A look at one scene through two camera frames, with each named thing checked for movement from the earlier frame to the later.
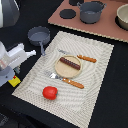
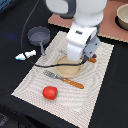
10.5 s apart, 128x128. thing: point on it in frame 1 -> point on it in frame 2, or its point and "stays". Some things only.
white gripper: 9,61 -> 83,42
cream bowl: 121,18 stays
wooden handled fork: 65,80 stays
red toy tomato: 49,92 stays
